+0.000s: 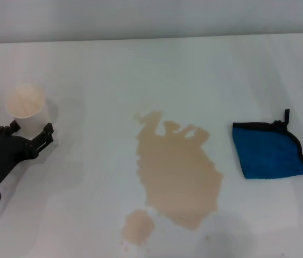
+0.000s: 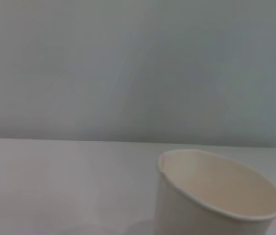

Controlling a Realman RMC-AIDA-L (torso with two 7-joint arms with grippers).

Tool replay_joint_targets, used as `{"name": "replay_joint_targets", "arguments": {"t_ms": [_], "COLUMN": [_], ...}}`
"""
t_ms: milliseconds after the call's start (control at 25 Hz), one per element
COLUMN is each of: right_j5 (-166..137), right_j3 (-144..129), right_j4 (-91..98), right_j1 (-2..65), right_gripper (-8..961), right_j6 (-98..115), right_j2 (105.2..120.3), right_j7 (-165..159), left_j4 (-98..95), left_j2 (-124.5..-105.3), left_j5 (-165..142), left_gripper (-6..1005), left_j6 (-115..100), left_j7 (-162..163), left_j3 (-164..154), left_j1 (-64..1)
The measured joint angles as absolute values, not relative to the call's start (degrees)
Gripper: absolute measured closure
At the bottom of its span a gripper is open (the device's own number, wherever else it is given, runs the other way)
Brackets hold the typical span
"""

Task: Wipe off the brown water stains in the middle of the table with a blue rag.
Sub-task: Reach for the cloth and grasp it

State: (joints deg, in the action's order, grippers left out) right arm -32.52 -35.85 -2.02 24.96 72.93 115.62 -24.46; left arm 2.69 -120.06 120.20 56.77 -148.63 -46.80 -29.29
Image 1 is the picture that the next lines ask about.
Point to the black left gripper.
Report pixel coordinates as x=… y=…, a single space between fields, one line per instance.
x=8 y=153

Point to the white paper cup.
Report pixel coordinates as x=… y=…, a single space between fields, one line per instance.
x=31 y=118

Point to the blue rag with black trim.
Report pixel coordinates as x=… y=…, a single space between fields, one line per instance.
x=267 y=153

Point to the large brown water stain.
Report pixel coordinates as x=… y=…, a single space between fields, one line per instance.
x=178 y=177

